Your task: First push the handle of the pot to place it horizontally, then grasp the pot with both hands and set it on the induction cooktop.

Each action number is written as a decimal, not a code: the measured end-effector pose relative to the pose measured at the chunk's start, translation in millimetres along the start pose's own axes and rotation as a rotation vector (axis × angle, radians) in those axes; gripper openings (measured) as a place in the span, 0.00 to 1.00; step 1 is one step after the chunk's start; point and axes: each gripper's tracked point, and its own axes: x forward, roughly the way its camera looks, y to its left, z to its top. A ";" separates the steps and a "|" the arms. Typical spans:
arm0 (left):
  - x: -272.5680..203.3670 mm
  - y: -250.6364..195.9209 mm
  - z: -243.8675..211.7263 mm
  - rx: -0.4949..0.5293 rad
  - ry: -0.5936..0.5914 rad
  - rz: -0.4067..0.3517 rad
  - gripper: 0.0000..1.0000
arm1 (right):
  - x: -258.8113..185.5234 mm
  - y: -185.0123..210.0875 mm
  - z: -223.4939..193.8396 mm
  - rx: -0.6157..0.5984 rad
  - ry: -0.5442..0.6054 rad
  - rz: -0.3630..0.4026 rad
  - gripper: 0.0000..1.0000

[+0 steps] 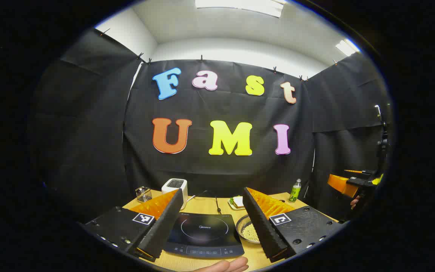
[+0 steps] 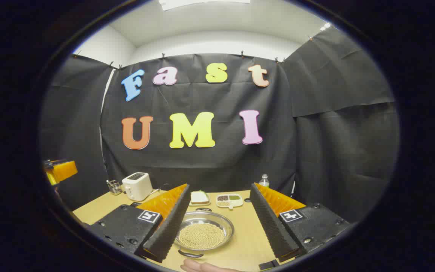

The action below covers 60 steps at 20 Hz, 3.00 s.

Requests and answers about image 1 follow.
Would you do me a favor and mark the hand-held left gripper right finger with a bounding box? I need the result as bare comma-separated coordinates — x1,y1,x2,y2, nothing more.
242,187,345,263

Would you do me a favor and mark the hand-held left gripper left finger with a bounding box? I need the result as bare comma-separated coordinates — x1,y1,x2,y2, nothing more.
83,188,184,260

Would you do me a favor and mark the stainless steel pot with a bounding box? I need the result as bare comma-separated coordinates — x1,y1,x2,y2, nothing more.
235,214,262,244

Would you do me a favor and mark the black induction cooktop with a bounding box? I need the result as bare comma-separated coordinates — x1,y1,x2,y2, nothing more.
163,212,245,259

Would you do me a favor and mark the pile of soybeans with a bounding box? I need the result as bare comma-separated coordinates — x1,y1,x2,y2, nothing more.
242,223,261,243

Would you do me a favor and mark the white toaster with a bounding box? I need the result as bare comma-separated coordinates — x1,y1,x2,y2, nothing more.
161,178,188,207

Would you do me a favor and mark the black tripod stand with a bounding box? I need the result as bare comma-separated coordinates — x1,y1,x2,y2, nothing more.
375,105,390,171

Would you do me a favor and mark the green label drink bottle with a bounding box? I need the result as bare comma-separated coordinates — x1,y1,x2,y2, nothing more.
288,178,302,203

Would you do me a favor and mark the small ceiling light panel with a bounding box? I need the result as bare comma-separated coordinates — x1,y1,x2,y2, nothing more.
335,38,362,57

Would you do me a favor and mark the large ceiling light panel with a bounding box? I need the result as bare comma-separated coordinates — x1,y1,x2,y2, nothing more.
195,0,287,19

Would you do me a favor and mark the small metal wire rack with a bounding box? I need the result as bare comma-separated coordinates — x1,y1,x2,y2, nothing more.
135,186,153,203

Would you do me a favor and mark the black power cable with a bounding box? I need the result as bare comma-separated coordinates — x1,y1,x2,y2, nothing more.
195,190,222,215

